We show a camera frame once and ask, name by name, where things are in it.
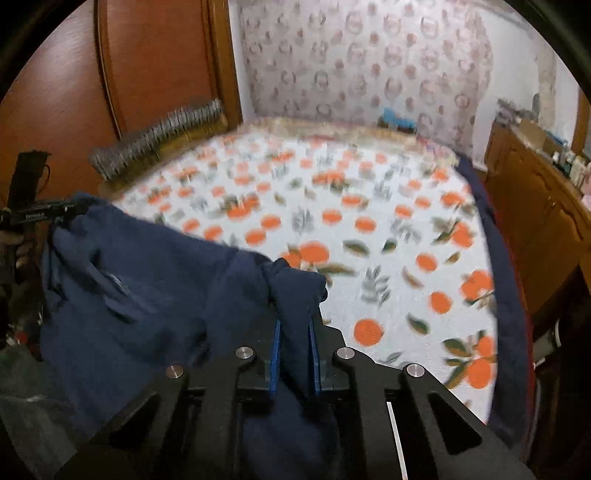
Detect orange print bed sheet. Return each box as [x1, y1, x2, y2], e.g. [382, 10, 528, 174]
[115, 121, 497, 420]

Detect blue box at headboard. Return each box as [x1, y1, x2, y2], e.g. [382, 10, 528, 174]
[378, 108, 417, 134]

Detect navy blanket at bed edge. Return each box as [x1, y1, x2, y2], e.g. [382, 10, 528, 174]
[456, 155, 534, 453]

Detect grey patterned pillow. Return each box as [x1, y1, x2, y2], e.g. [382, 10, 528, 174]
[88, 99, 228, 184]

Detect wooden sideboard cabinet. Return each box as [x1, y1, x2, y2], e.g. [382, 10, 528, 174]
[485, 122, 590, 314]

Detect brown wooden wardrobe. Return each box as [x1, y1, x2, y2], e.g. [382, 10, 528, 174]
[1, 1, 242, 197]

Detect floral wall cloth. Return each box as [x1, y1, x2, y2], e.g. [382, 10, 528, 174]
[238, 1, 493, 154]

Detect navy blue shirt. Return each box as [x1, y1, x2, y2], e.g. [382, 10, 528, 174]
[41, 199, 339, 479]

